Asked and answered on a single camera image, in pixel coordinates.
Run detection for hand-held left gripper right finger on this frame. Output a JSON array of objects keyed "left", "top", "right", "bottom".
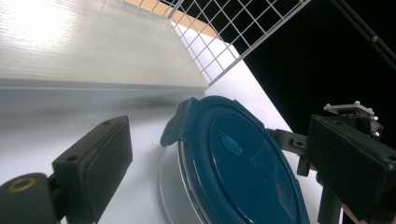
[{"left": 305, "top": 114, "right": 396, "bottom": 223}]

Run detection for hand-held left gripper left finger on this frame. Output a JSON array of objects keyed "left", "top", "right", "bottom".
[{"left": 51, "top": 115, "right": 134, "bottom": 224}]

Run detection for round container dark blue lid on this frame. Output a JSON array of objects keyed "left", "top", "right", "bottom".
[{"left": 158, "top": 95, "right": 312, "bottom": 224}]

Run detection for white wire shelf rack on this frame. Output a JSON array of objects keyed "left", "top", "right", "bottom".
[{"left": 0, "top": 0, "right": 312, "bottom": 91}]

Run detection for black metal stand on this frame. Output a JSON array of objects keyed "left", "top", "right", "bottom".
[{"left": 330, "top": 0, "right": 396, "bottom": 72}]

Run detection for wooden table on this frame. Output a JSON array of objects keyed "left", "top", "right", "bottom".
[{"left": 125, "top": 0, "right": 219, "bottom": 39}]

